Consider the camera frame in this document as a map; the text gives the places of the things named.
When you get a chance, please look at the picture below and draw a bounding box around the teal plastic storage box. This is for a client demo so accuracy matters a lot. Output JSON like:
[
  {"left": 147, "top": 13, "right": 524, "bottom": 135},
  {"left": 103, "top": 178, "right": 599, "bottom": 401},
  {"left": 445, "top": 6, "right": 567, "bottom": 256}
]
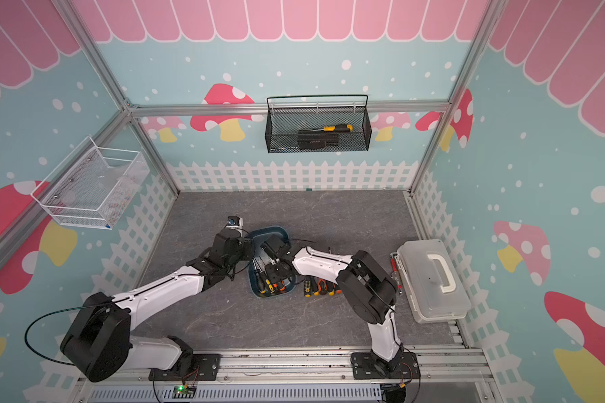
[{"left": 247, "top": 226, "right": 297, "bottom": 298}]

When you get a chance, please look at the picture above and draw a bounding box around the black red screwdriver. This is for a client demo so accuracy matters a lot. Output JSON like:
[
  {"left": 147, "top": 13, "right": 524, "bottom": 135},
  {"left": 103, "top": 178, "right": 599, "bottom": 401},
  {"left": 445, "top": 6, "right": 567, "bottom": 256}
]
[{"left": 317, "top": 279, "right": 329, "bottom": 296}]

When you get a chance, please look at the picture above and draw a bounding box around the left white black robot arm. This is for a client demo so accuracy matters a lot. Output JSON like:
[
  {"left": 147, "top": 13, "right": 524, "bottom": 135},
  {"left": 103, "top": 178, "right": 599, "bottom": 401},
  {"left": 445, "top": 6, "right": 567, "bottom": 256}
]
[{"left": 60, "top": 216, "right": 254, "bottom": 382}]

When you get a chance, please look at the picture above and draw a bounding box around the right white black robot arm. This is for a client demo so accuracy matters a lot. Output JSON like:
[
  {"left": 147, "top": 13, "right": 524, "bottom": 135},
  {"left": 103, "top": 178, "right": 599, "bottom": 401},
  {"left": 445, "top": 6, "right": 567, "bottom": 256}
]
[{"left": 260, "top": 236, "right": 403, "bottom": 378}]

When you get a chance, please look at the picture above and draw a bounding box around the yellow black screwdriver in basket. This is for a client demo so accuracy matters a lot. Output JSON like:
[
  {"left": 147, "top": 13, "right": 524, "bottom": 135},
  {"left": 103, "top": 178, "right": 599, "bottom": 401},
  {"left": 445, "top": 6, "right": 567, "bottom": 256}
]
[{"left": 298, "top": 124, "right": 354, "bottom": 134}]

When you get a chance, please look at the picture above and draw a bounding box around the red tool beside toolbox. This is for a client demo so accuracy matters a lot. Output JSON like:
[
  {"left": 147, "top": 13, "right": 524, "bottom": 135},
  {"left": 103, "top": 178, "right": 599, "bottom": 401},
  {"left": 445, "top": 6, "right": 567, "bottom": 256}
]
[{"left": 390, "top": 253, "right": 403, "bottom": 297}]

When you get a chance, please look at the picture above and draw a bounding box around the black tool in basket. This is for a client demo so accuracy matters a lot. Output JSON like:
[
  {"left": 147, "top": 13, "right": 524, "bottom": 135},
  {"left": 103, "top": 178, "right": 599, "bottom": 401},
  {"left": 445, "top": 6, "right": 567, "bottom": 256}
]
[{"left": 297, "top": 132, "right": 339, "bottom": 150}]

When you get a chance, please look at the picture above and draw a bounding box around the green lit circuit board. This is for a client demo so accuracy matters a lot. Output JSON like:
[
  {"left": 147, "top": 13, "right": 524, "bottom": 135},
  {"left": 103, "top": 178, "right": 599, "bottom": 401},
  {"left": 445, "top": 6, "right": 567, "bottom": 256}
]
[{"left": 171, "top": 385, "right": 197, "bottom": 400}]

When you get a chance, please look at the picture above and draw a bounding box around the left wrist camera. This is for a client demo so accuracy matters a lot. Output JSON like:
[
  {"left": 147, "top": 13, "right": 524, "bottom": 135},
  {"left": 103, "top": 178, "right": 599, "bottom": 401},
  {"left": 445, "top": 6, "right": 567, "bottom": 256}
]
[{"left": 226, "top": 216, "right": 243, "bottom": 228}]

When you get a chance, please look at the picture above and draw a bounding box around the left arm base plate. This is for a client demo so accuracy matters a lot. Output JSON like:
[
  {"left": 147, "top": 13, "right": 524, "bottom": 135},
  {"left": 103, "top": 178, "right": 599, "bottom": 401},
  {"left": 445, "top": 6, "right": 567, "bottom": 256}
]
[{"left": 148, "top": 354, "right": 222, "bottom": 382}]

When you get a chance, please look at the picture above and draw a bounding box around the grey slotted cable duct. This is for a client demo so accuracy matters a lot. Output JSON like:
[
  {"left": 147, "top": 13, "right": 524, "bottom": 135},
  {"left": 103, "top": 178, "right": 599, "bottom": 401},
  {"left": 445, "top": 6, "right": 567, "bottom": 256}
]
[{"left": 87, "top": 384, "right": 383, "bottom": 402}]

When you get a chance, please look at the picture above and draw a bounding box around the white wire mesh basket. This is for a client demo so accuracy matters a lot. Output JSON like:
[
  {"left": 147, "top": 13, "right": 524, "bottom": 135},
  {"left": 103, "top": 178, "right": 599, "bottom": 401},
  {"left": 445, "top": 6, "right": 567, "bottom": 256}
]
[{"left": 30, "top": 137, "right": 151, "bottom": 229}]

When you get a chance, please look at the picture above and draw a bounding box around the black wire mesh basket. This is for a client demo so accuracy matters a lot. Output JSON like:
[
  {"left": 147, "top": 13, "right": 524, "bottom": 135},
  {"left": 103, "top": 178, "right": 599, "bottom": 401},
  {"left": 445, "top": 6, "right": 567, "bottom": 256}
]
[{"left": 265, "top": 94, "right": 372, "bottom": 154}]

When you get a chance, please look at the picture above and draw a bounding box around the white plastic toolbox with handle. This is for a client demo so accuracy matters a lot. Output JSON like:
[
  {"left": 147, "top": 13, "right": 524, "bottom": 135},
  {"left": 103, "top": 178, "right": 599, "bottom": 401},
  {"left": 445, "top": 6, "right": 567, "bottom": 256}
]
[{"left": 396, "top": 239, "right": 472, "bottom": 323}]

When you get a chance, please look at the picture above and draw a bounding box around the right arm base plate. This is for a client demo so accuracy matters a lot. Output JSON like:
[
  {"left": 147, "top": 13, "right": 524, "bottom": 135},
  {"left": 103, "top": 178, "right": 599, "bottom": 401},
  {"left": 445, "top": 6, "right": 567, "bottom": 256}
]
[{"left": 351, "top": 350, "right": 421, "bottom": 381}]

